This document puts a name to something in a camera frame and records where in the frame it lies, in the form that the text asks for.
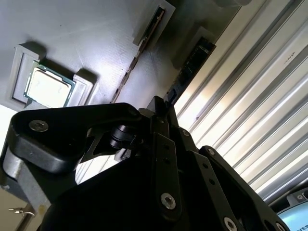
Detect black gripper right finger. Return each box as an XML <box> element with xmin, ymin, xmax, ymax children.
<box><xmin>166</xmin><ymin>101</ymin><xmax>289</xmax><ymax>231</ymax></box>

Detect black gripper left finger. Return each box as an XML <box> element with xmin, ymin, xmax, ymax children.
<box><xmin>2</xmin><ymin>96</ymin><xmax>183</xmax><ymax>223</ymax></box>

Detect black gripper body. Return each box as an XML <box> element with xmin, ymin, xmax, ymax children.
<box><xmin>39</xmin><ymin>154</ymin><xmax>216</xmax><ymax>231</ymax></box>

